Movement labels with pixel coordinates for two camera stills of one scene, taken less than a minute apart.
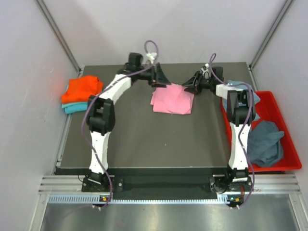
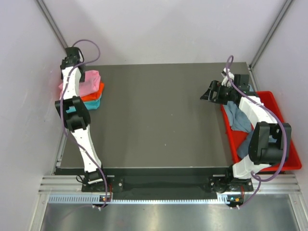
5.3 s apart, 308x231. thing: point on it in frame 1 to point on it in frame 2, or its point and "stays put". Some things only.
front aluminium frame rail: [263, 184] stays put
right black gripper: [198, 76] to [216, 86]
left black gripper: [159, 76] to [82, 78]
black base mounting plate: [162, 182] stays put
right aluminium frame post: [257, 56] stays put
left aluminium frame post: [56, 29] stays put
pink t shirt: [173, 99] to [90, 85]
